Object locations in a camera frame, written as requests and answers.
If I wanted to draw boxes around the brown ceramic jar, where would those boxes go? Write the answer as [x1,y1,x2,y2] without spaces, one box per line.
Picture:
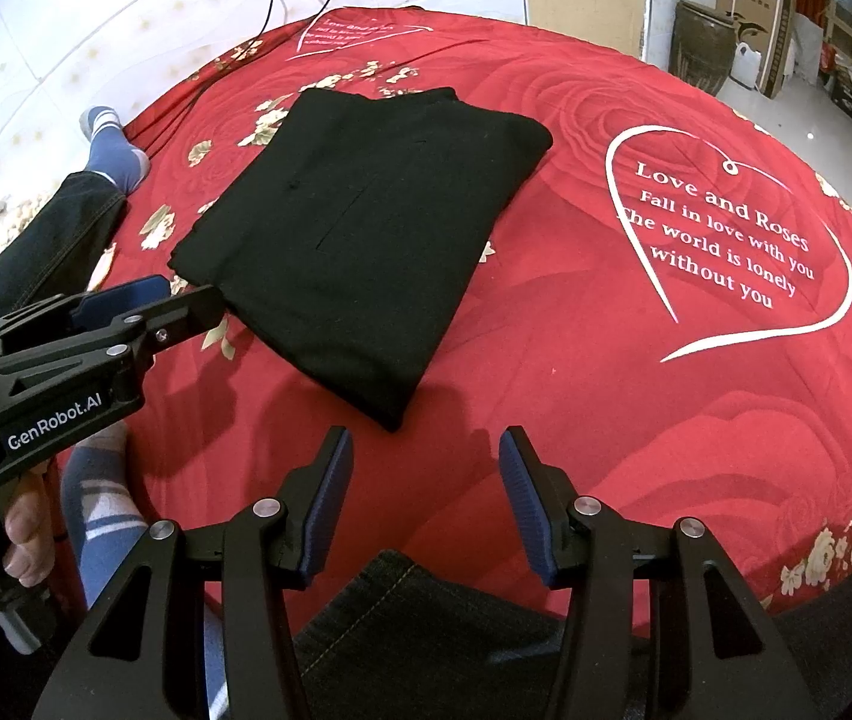
[667,0,738,95]

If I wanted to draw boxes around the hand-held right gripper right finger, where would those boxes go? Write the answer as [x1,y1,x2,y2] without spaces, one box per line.
[499,426,821,720]

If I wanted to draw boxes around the large cardboard box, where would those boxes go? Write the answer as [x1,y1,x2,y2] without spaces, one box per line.
[715,0,798,98]

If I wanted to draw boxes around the person's left hand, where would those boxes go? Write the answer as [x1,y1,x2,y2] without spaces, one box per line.
[0,463,59,612]

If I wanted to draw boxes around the black pants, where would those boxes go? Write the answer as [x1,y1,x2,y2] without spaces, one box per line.
[169,86,554,434]

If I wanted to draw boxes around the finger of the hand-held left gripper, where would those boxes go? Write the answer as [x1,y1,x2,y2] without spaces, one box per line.
[0,275,172,350]
[0,283,226,392]

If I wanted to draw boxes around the red printed blanket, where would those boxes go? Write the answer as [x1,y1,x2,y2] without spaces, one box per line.
[58,4,852,642]

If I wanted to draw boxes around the person's left leg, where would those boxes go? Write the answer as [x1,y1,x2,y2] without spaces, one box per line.
[0,169,131,331]

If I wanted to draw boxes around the white plastic jug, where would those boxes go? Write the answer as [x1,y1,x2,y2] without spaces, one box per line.
[730,41,764,91]

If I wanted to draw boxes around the beige cardboard panel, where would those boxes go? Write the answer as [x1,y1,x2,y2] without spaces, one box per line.
[520,0,648,61]

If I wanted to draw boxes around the blue striped sock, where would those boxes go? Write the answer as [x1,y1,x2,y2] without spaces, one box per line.
[58,424,232,720]
[79,106,151,192]

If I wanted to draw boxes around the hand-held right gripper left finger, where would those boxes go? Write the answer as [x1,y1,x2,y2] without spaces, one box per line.
[32,426,354,720]

